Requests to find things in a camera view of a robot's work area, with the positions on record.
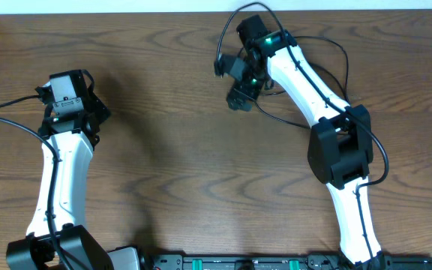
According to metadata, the black USB cable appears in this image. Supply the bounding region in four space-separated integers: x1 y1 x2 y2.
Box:
238 35 351 131

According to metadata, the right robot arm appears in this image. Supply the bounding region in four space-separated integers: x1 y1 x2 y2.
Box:
214 15 386 269

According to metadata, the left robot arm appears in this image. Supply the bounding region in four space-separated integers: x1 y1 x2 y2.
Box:
6 70 113 269

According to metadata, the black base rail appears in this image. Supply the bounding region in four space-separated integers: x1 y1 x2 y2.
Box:
106 245 432 270

